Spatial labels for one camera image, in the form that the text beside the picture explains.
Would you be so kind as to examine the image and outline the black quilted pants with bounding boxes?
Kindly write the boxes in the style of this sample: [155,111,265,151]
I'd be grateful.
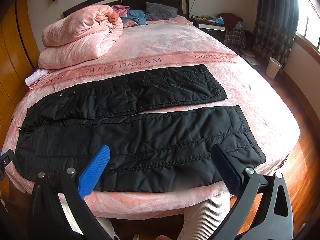
[14,64,266,193]

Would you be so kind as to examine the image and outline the folded white pink towel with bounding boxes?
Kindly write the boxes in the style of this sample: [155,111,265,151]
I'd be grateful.
[25,68,50,91]

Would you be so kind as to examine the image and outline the white waste bin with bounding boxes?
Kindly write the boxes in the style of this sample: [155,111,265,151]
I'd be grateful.
[265,57,281,79]

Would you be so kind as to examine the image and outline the plaid cloth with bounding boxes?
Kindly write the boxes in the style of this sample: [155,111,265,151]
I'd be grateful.
[224,29,247,49]

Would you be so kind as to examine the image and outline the pink bed with sheet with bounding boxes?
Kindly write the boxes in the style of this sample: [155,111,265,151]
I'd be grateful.
[3,21,300,220]

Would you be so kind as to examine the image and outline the folded pink comforter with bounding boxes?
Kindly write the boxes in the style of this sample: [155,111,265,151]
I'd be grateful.
[38,5,123,70]

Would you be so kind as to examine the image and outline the black nightstand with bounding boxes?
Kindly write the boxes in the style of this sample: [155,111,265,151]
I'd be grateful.
[189,17,225,40]

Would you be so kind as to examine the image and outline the wooden wardrobe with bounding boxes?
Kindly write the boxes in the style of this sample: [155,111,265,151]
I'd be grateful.
[1,0,40,145]

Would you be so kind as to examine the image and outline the dark red clothes pile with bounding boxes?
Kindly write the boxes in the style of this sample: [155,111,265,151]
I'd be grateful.
[217,13,244,30]

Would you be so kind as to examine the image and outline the dark patterned curtain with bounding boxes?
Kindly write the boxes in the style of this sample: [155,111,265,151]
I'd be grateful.
[253,0,299,68]

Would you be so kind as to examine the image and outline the blue garment on bed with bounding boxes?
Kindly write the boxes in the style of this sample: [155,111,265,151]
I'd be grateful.
[121,9,146,25]

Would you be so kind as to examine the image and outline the magenta garment on bed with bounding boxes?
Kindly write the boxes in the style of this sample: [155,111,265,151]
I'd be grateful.
[111,4,130,17]

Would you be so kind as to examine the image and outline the dark grey pillow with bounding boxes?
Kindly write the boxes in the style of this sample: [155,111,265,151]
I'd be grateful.
[145,2,178,21]

